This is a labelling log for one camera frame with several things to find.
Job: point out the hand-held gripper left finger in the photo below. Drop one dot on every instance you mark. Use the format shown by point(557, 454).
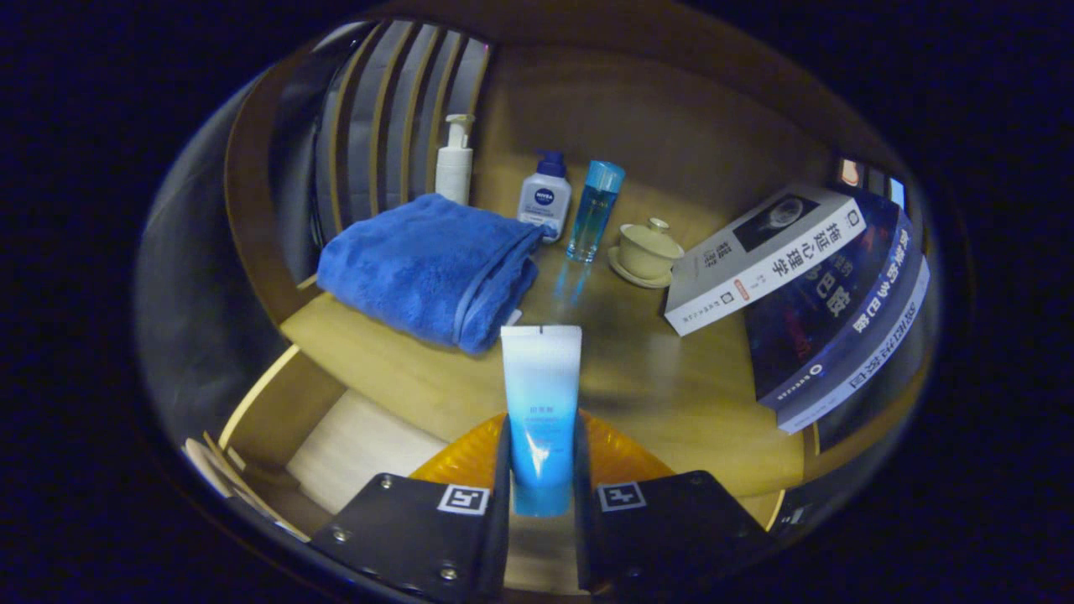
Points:
point(500, 545)

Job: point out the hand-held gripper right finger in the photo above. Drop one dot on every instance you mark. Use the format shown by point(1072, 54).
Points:
point(585, 537)

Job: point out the blue squeeze tube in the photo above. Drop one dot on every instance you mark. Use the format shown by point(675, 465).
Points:
point(541, 394)

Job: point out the wooden drawer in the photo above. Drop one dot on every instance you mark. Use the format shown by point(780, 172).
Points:
point(352, 445)

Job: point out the wooden countertop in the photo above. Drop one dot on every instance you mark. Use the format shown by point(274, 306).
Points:
point(654, 369)

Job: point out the wooden cabinet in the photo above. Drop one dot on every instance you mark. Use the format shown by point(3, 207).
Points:
point(654, 126)

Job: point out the blue folded towel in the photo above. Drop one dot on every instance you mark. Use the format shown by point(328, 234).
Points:
point(419, 268)

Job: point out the beige lidded tea cup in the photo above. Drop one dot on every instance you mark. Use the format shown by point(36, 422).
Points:
point(646, 252)

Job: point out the dark blue book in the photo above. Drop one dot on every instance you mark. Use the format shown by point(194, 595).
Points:
point(805, 327)

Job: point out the white book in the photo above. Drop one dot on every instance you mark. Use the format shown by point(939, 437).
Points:
point(755, 268)

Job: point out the clear blue bottle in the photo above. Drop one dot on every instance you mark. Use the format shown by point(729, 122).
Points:
point(594, 210)

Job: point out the pale purple book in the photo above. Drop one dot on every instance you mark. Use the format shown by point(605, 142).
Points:
point(873, 361)

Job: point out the white bottle with blue cap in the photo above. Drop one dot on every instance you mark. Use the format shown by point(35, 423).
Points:
point(544, 201)

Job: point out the white pump bottle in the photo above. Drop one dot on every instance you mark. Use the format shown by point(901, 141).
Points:
point(454, 172)

